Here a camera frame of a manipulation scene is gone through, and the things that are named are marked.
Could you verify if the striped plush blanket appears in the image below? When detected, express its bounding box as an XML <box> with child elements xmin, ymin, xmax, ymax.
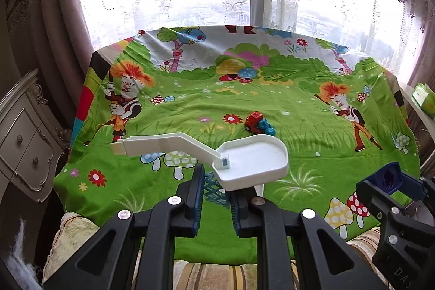
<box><xmin>42</xmin><ymin>212</ymin><xmax>386</xmax><ymax>290</ymax></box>

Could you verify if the blue plastic holder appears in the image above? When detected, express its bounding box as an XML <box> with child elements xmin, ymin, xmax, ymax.
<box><xmin>367</xmin><ymin>162</ymin><xmax>408</xmax><ymax>196</ymax></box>

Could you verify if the white plastic tray stand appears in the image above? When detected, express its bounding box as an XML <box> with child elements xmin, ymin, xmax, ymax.
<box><xmin>110</xmin><ymin>132</ymin><xmax>289</xmax><ymax>200</ymax></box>

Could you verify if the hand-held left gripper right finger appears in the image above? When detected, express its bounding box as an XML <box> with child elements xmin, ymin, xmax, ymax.
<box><xmin>229</xmin><ymin>188</ymin><xmax>388</xmax><ymax>290</ymax></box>

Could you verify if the ornate cream dresser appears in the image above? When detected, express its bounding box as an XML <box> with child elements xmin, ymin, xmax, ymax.
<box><xmin>0</xmin><ymin>68</ymin><xmax>73</xmax><ymax>204</ymax></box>

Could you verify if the red and blue toy car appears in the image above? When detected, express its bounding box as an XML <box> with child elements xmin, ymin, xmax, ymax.
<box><xmin>245</xmin><ymin>111</ymin><xmax>275</xmax><ymax>136</ymax></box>

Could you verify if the green packet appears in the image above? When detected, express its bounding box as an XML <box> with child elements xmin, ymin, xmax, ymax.
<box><xmin>411</xmin><ymin>83</ymin><xmax>435</xmax><ymax>120</ymax></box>

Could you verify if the teal mesh piece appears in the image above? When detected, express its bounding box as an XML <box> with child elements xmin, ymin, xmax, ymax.
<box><xmin>203</xmin><ymin>171</ymin><xmax>235</xmax><ymax>208</ymax></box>

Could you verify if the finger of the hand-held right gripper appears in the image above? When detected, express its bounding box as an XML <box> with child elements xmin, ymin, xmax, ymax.
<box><xmin>402</xmin><ymin>174</ymin><xmax>427</xmax><ymax>202</ymax></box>
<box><xmin>356</xmin><ymin>179</ymin><xmax>410</xmax><ymax>221</ymax></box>

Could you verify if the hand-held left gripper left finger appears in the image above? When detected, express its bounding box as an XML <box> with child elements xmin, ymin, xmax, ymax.
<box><xmin>42</xmin><ymin>164</ymin><xmax>206</xmax><ymax>290</ymax></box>

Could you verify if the green cartoon printed cloth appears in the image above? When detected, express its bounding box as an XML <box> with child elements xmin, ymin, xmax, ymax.
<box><xmin>52</xmin><ymin>25</ymin><xmax>422</xmax><ymax>265</ymax></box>

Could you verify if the white fluffy fabric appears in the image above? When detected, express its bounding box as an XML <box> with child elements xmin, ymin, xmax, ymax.
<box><xmin>0</xmin><ymin>215</ymin><xmax>42</xmax><ymax>290</ymax></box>

